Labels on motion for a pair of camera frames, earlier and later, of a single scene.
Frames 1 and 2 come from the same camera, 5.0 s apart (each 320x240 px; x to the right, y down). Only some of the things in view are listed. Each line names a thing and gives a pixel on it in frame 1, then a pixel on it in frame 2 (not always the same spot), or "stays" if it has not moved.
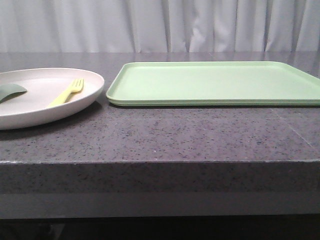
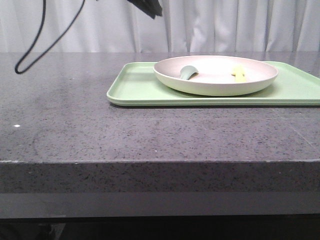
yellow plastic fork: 77,86 → 239,73
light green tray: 212,84 stays
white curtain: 159,26 stays
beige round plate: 51,93 → 215,77
